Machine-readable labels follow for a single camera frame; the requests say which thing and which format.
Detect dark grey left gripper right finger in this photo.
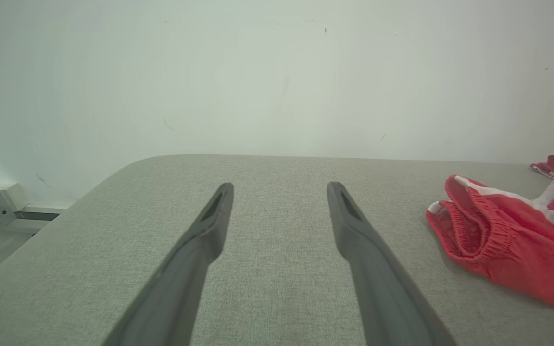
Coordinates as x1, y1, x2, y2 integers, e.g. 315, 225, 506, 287
327, 181, 456, 346

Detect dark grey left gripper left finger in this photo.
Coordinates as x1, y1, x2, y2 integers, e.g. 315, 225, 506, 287
101, 182, 235, 346

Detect red shorts with white stripe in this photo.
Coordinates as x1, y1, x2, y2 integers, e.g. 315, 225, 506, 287
425, 115, 554, 310

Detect red basketball jersey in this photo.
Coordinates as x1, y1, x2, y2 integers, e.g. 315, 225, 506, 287
529, 155, 554, 179

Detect grey fabric sofa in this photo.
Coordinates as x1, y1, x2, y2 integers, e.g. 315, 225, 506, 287
0, 154, 554, 346

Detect white plastic corner block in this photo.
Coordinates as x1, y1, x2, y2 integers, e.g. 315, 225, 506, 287
0, 183, 31, 212

